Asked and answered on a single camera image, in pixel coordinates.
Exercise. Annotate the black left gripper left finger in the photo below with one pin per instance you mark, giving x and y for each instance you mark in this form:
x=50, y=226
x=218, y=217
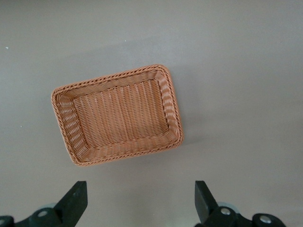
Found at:
x=68, y=208

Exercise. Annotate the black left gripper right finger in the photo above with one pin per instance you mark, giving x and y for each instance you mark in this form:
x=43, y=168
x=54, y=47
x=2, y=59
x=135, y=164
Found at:
x=208, y=210

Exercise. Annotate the brown woven rectangular basket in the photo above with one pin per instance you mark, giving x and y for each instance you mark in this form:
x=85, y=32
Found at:
x=120, y=116

